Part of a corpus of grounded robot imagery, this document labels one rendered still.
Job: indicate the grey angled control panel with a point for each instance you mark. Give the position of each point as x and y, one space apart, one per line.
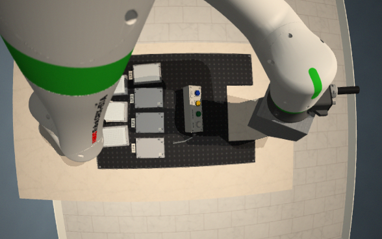
192 110

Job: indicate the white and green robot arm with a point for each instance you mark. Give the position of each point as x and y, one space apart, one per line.
74 52

